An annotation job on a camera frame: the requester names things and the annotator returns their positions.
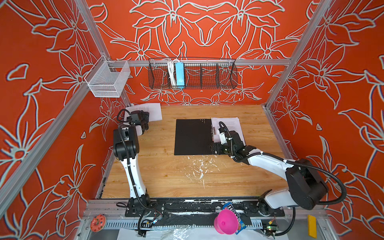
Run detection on printed paper sheet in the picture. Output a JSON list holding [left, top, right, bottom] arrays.
[[124, 102, 163, 123]]

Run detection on printed paper sheet angled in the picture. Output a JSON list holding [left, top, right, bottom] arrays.
[[211, 118, 246, 145]]

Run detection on blue folder black inside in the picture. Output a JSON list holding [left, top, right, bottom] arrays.
[[174, 119, 229, 156]]

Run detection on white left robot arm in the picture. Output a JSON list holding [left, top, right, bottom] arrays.
[[113, 109, 151, 210]]

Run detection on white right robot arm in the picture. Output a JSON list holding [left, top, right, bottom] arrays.
[[213, 128, 347, 216]]

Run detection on blue box in basket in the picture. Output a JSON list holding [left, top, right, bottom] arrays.
[[175, 62, 185, 89]]

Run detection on pink funnel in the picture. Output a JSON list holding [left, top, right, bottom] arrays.
[[214, 209, 239, 235]]

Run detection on blue candy bag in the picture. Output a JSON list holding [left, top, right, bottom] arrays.
[[223, 202, 247, 235]]

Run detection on yellow block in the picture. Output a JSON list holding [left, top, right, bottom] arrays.
[[307, 215, 317, 239]]

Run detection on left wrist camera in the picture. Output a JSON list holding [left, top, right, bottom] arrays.
[[129, 110, 145, 125]]

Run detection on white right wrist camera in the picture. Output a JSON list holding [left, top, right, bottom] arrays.
[[219, 127, 230, 145]]

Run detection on white mesh wall basket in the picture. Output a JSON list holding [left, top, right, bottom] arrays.
[[85, 56, 131, 98]]

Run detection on white cable bundle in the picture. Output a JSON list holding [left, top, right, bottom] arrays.
[[166, 59, 177, 88]]

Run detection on black wire wall basket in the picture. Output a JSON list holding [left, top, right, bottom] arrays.
[[148, 58, 238, 90]]

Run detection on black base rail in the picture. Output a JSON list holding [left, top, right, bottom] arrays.
[[125, 197, 285, 229]]

